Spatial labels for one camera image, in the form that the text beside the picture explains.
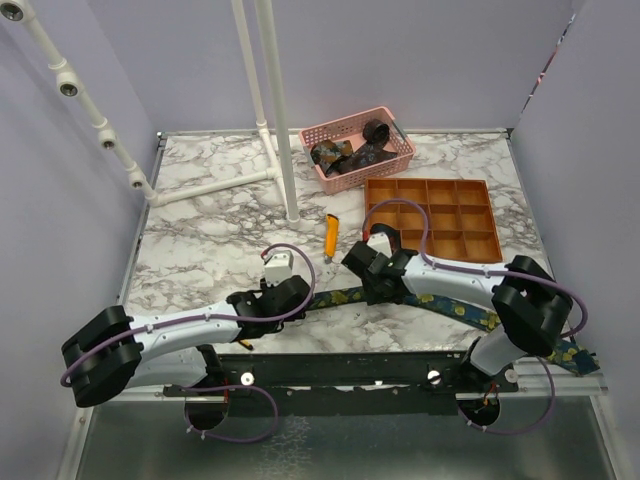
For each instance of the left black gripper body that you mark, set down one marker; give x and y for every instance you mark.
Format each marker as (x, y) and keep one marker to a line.
(276, 324)

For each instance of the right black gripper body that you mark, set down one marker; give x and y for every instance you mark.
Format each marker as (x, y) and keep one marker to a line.
(374, 295)

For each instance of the blue yellow floral tie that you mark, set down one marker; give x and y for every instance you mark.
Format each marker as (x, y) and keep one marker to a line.
(566, 354)

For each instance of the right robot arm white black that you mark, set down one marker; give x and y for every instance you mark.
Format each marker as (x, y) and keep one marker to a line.
(531, 308)

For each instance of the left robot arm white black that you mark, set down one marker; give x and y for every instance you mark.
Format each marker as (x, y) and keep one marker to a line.
(103, 356)

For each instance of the yellow black pencil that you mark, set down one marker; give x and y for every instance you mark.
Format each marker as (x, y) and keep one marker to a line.
(246, 344)

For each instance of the orange utility knife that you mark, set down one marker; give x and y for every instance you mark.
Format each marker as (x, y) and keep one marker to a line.
(331, 237)

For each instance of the orange compartment tray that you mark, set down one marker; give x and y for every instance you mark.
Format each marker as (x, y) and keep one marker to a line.
(457, 213)

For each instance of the dark blue-patterned tie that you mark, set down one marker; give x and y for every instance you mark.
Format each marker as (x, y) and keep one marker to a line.
(365, 156)

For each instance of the dark orange-patterned tie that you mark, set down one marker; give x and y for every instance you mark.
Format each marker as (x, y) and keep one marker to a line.
(326, 153)

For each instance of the rolled brown tie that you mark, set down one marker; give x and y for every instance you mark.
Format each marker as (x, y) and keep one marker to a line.
(376, 132)

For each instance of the pink plastic basket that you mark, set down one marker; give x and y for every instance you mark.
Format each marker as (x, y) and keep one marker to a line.
(350, 128)

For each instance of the white pvc pipe rack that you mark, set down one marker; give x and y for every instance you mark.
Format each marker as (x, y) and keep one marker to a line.
(276, 145)

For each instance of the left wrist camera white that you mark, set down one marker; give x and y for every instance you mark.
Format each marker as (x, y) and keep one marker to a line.
(278, 267)

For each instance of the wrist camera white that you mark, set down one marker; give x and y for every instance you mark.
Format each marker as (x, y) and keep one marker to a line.
(381, 243)
(278, 267)

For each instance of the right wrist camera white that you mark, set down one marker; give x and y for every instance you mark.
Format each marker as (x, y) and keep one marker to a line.
(381, 243)

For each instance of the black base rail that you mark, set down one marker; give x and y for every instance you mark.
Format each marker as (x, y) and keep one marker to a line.
(345, 384)

